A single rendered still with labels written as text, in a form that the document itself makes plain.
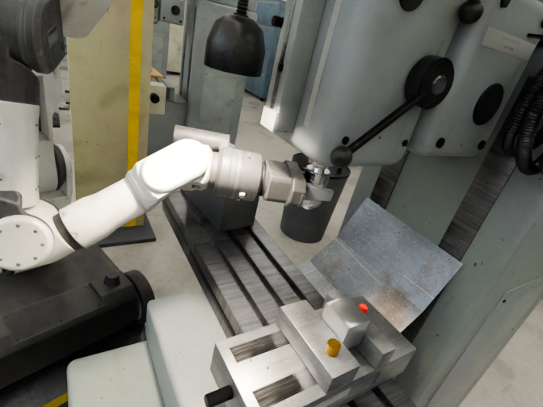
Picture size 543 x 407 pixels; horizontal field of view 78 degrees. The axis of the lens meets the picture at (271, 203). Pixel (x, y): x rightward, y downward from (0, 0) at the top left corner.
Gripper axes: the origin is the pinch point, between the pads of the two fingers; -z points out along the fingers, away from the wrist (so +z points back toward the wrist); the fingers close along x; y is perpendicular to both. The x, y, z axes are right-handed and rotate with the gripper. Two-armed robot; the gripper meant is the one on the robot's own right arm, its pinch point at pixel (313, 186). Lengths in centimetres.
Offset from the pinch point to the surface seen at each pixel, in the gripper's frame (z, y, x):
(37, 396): 57, 84, 11
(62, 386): 52, 84, 14
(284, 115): 10.1, -13.3, -6.3
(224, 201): 13.6, 19.5, 25.8
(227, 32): 20.2, -22.4, -13.5
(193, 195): 22, 27, 41
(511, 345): -193, 120, 74
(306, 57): 8.8, -21.6, -5.7
